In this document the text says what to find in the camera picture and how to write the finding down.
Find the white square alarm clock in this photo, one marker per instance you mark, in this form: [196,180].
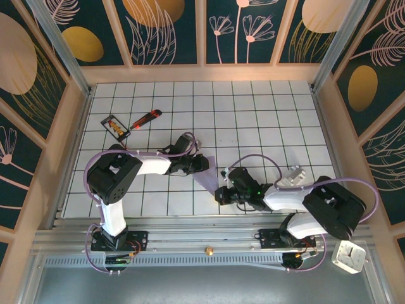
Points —
[348,256]

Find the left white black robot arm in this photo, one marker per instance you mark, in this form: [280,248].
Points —
[112,218]

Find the aluminium side rail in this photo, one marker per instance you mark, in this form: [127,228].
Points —
[326,126]
[79,126]

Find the black battery pack yellow label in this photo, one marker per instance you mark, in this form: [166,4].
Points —
[115,128]

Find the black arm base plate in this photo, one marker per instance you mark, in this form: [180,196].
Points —
[139,240]
[269,239]

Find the small brass knob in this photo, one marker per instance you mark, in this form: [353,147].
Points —
[209,250]

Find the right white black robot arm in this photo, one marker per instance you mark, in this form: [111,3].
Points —
[288,199]

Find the red black utility knife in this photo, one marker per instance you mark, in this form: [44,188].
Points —
[145,119]

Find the grey metal sheet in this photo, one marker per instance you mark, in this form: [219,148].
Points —
[202,285]

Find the aluminium corner post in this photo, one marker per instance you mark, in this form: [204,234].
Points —
[342,47]
[65,54]

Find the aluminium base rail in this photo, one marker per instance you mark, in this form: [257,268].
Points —
[190,236]

